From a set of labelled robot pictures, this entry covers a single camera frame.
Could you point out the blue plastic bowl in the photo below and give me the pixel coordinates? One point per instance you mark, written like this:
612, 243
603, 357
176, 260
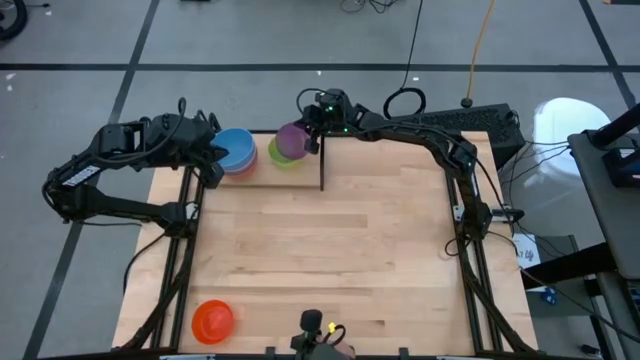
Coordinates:
240, 145

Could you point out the black computer case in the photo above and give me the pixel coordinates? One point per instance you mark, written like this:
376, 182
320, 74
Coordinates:
480, 120

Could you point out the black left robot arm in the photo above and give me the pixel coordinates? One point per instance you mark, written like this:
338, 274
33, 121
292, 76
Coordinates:
100, 202

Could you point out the black metal table frame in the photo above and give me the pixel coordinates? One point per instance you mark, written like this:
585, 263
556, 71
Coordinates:
180, 305

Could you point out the orange plastic bowl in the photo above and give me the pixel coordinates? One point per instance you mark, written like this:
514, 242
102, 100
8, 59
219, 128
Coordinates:
212, 322

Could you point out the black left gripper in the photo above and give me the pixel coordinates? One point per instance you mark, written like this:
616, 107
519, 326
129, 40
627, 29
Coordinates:
205, 150

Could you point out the green plastic bowl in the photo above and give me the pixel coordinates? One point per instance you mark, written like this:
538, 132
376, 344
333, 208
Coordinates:
278, 156

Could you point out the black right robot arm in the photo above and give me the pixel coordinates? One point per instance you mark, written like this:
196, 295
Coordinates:
425, 140

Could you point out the black shelf divider post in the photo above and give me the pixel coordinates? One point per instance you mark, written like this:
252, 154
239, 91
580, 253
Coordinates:
322, 170

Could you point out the white paper sheet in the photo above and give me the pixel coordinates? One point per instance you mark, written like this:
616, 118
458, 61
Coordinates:
525, 252

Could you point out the black wheel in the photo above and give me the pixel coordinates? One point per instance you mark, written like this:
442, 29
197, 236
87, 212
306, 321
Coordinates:
12, 27

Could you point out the purple plastic bowl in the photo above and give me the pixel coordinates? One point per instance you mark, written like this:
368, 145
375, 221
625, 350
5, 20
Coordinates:
291, 141

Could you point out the pink plastic bowl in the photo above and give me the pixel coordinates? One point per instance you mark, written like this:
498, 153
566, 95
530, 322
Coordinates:
250, 166

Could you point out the grey equipment cart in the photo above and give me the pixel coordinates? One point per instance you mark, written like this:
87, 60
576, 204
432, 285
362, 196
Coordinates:
615, 220

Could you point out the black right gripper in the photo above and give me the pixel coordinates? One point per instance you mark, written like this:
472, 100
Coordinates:
330, 115

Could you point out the small blue object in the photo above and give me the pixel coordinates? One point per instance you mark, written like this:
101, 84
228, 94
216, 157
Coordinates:
550, 296

